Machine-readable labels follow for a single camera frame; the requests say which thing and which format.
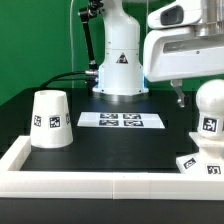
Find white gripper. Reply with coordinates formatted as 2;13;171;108
143;0;224;107

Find white lamp bulb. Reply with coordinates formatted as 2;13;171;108
196;79;224;139

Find white lamp base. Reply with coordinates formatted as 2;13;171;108
176;132;224;175

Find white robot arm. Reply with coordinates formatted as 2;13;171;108
93;0;224;106

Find white lamp shade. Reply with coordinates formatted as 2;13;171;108
30;90;73;149

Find white marker plate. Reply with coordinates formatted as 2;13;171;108
78;112;165;129

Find white U-shaped fence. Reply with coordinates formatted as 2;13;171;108
0;136;224;200

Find black cables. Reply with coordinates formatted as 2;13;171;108
43;69;100;90

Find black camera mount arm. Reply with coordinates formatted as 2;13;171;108
78;0;104;70

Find white cable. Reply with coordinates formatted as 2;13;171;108
69;0;76;90

